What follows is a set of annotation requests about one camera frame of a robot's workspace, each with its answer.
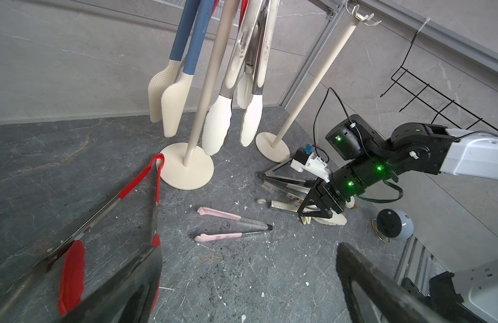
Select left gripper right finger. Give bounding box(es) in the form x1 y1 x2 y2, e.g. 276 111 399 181
336 242 446 322

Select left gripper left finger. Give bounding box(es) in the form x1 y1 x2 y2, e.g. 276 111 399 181
59 246 162 322

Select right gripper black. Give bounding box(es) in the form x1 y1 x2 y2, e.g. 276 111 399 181
297 161 398 219

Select wide cream handle tongs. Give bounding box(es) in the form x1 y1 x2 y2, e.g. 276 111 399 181
256 197 349 227

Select cream utensil stand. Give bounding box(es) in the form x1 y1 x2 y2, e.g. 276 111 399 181
157 0 242 191
256 4 381 162

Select blue handle cream tongs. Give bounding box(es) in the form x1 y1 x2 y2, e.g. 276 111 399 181
148 0 217 138

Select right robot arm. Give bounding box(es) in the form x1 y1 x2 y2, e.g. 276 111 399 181
298 114 498 219

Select cream tongs yellow dots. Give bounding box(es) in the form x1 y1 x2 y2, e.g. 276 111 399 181
263 181 310 203

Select red silicone tip tongs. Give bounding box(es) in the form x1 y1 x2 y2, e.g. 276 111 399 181
58 234 162 322

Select black tip steel tongs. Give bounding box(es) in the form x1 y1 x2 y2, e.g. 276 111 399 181
257 158 315 189

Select pink tip small tongs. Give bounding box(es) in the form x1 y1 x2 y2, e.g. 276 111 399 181
193 207 274 243

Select small grey round speaker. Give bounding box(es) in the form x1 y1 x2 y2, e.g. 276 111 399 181
371 209 414 244

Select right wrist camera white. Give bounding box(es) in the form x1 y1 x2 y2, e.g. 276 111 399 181
291 145 330 183

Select black wall hook rack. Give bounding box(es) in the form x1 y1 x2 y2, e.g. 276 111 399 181
380 32 498 135

